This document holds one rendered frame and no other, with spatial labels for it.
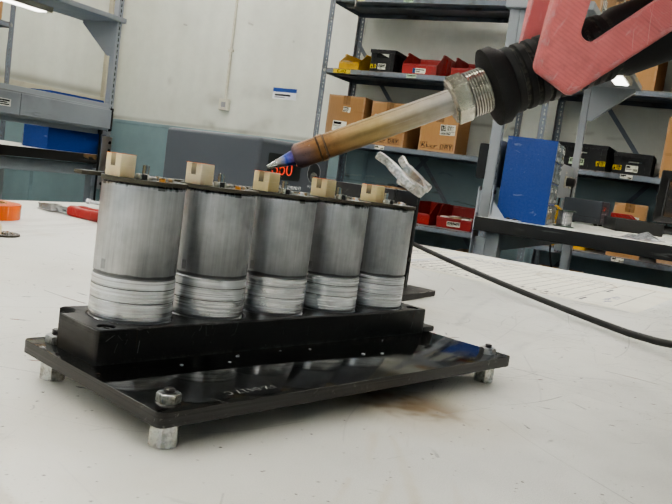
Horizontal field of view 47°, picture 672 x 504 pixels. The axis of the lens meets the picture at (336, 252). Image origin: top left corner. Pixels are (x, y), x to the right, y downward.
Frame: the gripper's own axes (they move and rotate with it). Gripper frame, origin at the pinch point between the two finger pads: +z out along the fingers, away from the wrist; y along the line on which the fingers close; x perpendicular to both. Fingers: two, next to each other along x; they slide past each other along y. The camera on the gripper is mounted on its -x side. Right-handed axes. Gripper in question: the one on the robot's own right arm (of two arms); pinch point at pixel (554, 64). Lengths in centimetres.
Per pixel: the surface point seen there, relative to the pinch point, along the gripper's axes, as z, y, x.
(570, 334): 6.5, -17.0, 12.9
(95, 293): 13.5, 2.3, -7.5
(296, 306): 11.2, -1.7, -2.1
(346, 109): -30, -460, -2
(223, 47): -23, -566, -103
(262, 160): 10, -55, -8
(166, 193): 9.9, 2.3, -7.4
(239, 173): 12, -56, -10
